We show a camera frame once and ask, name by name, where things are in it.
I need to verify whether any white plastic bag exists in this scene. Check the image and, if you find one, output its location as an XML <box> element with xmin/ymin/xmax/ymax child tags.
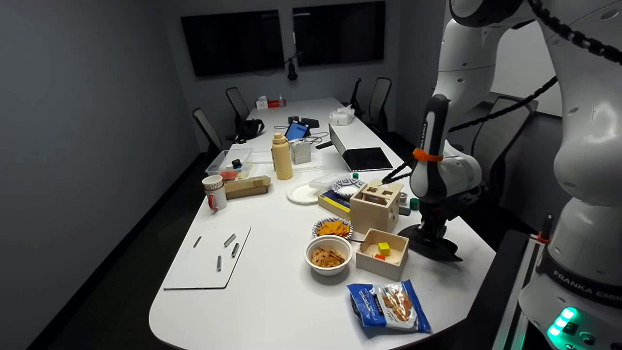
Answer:
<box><xmin>327</xmin><ymin>105</ymin><xmax>358</xmax><ymax>128</ymax></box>

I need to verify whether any black hanging webcam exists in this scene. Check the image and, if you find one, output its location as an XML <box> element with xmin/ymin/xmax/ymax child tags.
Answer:
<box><xmin>286</xmin><ymin>29</ymin><xmax>301</xmax><ymax>84</ymax></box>

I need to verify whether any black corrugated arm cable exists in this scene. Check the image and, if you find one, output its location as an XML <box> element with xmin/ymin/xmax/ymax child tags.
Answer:
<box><xmin>379</xmin><ymin>0</ymin><xmax>622</xmax><ymax>187</ymax></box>

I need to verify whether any white bowl of pretzels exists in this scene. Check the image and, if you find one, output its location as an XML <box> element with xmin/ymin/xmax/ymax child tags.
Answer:
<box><xmin>303</xmin><ymin>233</ymin><xmax>354</xmax><ymax>278</ymax></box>

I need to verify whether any red and white box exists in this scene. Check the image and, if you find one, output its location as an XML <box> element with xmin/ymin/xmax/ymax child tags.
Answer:
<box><xmin>255</xmin><ymin>93</ymin><xmax>288</xmax><ymax>111</ymax></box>

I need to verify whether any wide black wall screen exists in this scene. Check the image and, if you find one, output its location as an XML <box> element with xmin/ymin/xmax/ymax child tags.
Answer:
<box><xmin>292</xmin><ymin>0</ymin><xmax>389</xmax><ymax>68</ymax></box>
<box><xmin>179</xmin><ymin>8</ymin><xmax>286</xmax><ymax>80</ymax></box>

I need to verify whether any white square container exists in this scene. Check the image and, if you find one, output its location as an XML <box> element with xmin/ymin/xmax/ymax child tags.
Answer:
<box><xmin>288</xmin><ymin>138</ymin><xmax>315</xmax><ymax>165</ymax></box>

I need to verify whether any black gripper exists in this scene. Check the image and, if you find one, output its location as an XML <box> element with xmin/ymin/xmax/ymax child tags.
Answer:
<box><xmin>416</xmin><ymin>192</ymin><xmax>459</xmax><ymax>249</ymax></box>

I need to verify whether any clear plastic bin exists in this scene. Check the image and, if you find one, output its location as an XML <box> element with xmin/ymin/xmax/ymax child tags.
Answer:
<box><xmin>204</xmin><ymin>144</ymin><xmax>255</xmax><ymax>179</ymax></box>

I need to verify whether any grey armrest office chair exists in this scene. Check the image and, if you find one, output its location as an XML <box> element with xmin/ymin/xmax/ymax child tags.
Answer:
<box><xmin>471</xmin><ymin>95</ymin><xmax>560</xmax><ymax>196</ymax></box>

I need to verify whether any bowl of orange snacks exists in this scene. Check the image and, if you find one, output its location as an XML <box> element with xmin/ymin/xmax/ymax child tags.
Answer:
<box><xmin>313</xmin><ymin>216</ymin><xmax>354</xmax><ymax>241</ymax></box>

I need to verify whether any metal robot stand rail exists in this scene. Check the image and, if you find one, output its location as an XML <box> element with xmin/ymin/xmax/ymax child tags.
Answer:
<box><xmin>490</xmin><ymin>212</ymin><xmax>556</xmax><ymax>350</ymax></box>

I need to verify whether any white round plate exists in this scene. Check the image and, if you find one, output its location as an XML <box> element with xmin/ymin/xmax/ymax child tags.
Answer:
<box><xmin>284</xmin><ymin>183</ymin><xmax>323</xmax><ymax>206</ymax></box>

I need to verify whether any black mesh office chair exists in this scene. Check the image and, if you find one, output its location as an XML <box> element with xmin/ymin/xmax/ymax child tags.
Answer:
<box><xmin>224</xmin><ymin>85</ymin><xmax>255</xmax><ymax>126</ymax></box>
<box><xmin>191</xmin><ymin>105</ymin><xmax>226</xmax><ymax>155</ymax></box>
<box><xmin>346</xmin><ymin>76</ymin><xmax>366</xmax><ymax>122</ymax></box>
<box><xmin>367</xmin><ymin>76</ymin><xmax>395</xmax><ymax>132</ymax></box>

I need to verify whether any blue patterned bowl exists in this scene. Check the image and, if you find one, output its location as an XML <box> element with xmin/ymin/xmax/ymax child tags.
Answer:
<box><xmin>331</xmin><ymin>177</ymin><xmax>367</xmax><ymax>200</ymax></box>

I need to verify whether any tan squeeze bottle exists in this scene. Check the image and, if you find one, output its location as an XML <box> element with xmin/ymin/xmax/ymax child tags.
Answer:
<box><xmin>270</xmin><ymin>130</ymin><xmax>296</xmax><ymax>183</ymax></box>

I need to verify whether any brown rectangular box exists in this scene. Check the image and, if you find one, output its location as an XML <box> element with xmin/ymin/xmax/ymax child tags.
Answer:
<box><xmin>222</xmin><ymin>175</ymin><xmax>274</xmax><ymax>200</ymax></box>

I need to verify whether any white cup with red print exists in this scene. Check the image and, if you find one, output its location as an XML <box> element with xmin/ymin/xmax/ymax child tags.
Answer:
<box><xmin>200</xmin><ymin>173</ymin><xmax>229</xmax><ymax>214</ymax></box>

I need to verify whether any wooden shape sorter box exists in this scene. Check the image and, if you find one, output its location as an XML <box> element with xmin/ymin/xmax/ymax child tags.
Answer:
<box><xmin>348</xmin><ymin>179</ymin><xmax>406</xmax><ymax>237</ymax></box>

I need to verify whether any open wooden tray box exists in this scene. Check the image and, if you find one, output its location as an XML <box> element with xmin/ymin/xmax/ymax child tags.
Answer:
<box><xmin>354</xmin><ymin>225</ymin><xmax>412</xmax><ymax>284</ymax></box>

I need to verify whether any black cloth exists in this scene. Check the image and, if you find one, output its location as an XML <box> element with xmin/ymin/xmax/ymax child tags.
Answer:
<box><xmin>397</xmin><ymin>222</ymin><xmax>465</xmax><ymax>264</ymax></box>

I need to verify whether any black open laptop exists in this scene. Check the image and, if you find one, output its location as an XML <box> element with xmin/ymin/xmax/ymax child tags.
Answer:
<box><xmin>327</xmin><ymin>120</ymin><xmax>397</xmax><ymax>173</ymax></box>

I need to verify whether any white flat board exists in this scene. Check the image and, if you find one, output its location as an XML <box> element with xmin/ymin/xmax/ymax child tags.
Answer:
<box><xmin>163</xmin><ymin>222</ymin><xmax>255</xmax><ymax>292</ymax></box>

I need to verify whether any blue pretzel snack bag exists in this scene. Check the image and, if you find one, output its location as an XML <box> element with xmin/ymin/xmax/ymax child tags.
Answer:
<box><xmin>346</xmin><ymin>278</ymin><xmax>434</xmax><ymax>338</ymax></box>

